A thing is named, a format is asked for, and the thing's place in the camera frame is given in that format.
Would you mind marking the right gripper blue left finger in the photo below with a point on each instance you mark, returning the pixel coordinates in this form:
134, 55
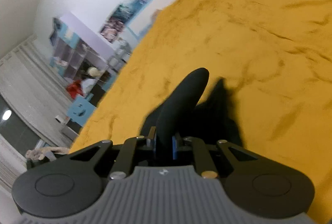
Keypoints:
130, 154

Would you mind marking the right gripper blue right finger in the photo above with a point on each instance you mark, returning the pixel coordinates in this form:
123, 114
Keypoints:
193, 151

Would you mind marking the black pants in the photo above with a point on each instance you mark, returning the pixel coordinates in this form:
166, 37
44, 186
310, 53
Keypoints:
182, 115

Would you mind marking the blue smiley chair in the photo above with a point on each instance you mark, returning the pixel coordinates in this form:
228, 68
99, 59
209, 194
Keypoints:
80, 110

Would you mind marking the red bag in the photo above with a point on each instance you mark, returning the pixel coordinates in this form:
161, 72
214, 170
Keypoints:
75, 88

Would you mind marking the white shelf desk unit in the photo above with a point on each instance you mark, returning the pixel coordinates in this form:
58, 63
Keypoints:
82, 57

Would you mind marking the white curtain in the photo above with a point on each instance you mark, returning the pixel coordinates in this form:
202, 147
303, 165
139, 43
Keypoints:
35, 95

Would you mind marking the yellow quilted bed cover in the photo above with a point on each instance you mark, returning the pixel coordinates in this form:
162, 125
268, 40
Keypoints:
275, 56

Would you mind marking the wall photo posters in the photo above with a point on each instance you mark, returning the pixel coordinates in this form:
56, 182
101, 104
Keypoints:
120, 17

